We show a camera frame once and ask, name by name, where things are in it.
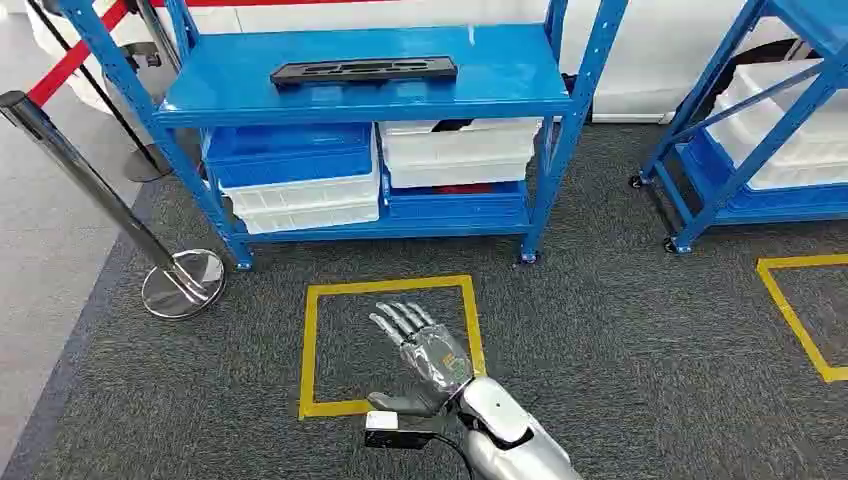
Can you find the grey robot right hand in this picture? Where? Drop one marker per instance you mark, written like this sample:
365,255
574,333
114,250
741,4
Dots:
437,361

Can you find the black plastic panel with cutouts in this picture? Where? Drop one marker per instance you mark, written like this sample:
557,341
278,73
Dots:
364,70

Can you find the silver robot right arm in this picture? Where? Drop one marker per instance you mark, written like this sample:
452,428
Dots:
503,424

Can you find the yellow floor tape square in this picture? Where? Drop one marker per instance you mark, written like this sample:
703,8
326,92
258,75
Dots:
308,344

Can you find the white plastic crate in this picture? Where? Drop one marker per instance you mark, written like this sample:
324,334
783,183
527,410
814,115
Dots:
808,139
308,217
305,193
457,175
457,144

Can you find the blue metal shelf rack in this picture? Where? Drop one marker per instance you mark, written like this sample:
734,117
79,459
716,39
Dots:
755,132
371,73

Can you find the red barrier belt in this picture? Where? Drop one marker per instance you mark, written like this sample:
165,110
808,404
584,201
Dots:
66,65

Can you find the black stanchion post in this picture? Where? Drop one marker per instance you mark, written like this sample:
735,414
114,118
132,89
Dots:
142,162

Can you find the chrome stanchion post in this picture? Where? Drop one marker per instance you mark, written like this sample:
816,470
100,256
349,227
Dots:
99,189

